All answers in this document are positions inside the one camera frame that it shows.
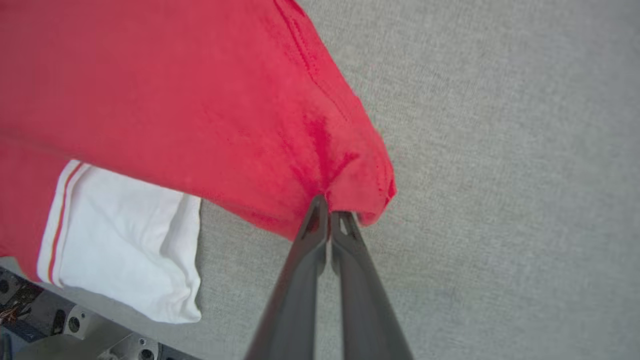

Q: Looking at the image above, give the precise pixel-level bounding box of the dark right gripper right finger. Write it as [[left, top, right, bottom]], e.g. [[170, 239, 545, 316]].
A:
[[330, 210, 415, 360]]

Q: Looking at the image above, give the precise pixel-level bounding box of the grey fabric sofa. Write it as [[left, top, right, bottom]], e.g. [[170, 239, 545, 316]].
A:
[[0, 0, 640, 360]]

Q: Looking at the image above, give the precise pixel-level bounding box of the red garment with white sleeves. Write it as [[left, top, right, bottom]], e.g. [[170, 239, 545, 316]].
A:
[[0, 0, 398, 325]]

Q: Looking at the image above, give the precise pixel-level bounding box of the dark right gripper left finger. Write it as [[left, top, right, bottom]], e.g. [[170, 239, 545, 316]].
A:
[[244, 194, 332, 360]]

